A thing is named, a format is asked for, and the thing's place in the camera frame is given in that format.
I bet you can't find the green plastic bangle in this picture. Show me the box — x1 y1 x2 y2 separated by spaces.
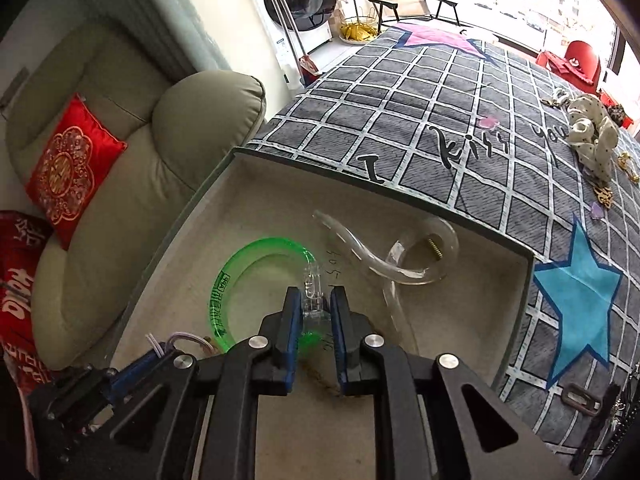
208 237 329 352

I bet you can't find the clear plastic hair comb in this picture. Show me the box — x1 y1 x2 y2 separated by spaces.
312 210 460 354

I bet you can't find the grey open storage box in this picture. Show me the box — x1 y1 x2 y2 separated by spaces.
111 151 533 479

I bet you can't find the beige leather armchair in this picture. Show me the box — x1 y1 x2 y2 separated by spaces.
6 23 267 370

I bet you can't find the grey plaid bedspread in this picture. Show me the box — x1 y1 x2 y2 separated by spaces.
252 29 639 460

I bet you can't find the red embroidered cushion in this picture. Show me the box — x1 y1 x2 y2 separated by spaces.
26 94 127 249

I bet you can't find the cream polka dot scrunchie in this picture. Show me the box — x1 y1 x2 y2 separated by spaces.
566 94 618 183

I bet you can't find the dark patterned scrunchie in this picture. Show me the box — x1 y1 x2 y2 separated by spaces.
606 104 628 127

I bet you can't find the red plastic chair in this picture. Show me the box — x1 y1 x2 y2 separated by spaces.
536 40 602 94

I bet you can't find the white washing machine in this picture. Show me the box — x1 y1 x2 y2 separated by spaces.
240 0 340 101

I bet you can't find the red handled mop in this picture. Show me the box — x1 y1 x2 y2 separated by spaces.
252 0 321 93

